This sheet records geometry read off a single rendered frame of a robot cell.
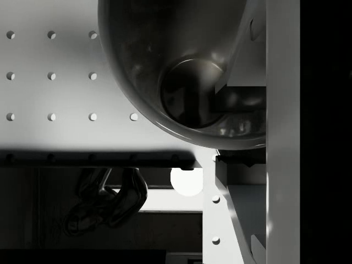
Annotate black mug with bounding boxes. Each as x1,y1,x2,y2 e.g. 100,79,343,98
97,0,267,151

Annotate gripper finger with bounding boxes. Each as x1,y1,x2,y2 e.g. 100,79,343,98
215,155,267,264
214,0,267,114

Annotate black stove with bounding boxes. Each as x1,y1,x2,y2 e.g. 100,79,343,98
0,149,204,264

